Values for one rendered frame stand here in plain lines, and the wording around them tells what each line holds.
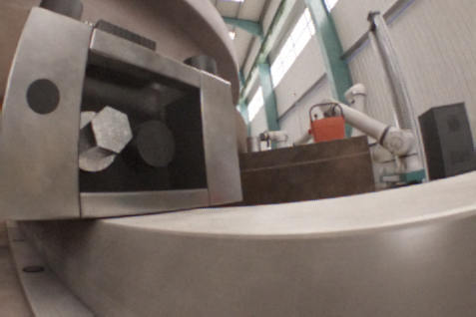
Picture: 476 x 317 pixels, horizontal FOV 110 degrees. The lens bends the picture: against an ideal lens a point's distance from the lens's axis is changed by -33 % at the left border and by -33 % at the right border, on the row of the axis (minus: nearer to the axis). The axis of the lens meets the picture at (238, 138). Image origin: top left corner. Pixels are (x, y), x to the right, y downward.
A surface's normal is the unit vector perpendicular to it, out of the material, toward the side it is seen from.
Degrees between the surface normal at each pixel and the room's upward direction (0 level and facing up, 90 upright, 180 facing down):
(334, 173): 90
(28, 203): 90
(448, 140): 90
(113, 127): 90
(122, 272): 72
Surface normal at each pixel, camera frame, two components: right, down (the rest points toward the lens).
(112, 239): -0.58, -0.41
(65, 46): 0.81, -0.21
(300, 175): -0.22, -0.18
